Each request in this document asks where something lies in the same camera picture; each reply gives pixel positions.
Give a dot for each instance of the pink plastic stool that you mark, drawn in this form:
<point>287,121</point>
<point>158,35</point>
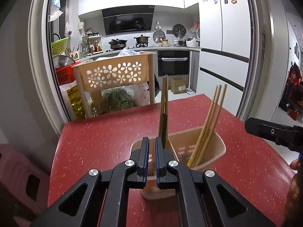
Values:
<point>23,179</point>

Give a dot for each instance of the white refrigerator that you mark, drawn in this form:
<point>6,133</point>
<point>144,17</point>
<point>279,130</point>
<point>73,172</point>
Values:
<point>225,41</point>

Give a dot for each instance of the black range hood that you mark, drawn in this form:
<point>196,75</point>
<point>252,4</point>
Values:
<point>128,19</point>

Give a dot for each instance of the person right hand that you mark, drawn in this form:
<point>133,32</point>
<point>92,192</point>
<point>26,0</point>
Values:
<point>293,207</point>

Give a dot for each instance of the beige flower-pattern storage cart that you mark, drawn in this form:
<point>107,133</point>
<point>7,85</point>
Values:
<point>107,73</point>

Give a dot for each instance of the beige plastic utensil holder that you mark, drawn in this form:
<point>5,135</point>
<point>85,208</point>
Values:
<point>182,145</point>

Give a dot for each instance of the white rice cooker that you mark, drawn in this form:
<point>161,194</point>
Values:
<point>192,42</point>

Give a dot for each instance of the yellow oil bottle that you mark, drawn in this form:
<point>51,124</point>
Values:
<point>76,102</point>

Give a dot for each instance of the green vegetables in bag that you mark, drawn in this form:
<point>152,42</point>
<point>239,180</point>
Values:
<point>117,99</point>

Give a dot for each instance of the steel mixing bowl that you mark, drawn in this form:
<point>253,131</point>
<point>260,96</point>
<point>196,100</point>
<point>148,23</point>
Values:
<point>61,61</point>

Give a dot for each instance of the brown cooking pot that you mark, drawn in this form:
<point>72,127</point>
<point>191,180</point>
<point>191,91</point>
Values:
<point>142,40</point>

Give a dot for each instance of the bamboo chopstick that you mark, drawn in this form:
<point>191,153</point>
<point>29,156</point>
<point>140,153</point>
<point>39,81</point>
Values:
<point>207,130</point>
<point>162,128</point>
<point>204,129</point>
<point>211,124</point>

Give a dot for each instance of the blue patterned chopstick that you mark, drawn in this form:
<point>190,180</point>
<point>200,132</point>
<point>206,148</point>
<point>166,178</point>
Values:
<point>164,140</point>

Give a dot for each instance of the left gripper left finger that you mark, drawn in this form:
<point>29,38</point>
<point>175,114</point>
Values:
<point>100,198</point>

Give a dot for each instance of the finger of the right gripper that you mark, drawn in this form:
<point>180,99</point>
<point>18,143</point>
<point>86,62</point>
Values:
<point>280,134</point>

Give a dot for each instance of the green plastic basket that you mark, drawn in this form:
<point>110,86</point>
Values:
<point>59,46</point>

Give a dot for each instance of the cardboard box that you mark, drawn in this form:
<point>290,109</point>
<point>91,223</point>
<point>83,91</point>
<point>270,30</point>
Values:
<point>178,85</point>

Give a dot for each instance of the red plastic basket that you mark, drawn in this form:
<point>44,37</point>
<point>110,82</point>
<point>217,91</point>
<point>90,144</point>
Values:
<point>65,75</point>

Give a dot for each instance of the black built-in oven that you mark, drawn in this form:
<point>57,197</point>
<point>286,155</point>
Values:
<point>173,62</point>

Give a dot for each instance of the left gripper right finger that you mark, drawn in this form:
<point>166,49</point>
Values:
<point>204,198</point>

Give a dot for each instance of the black wok on stove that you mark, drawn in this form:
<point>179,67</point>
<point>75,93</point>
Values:
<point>117,44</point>

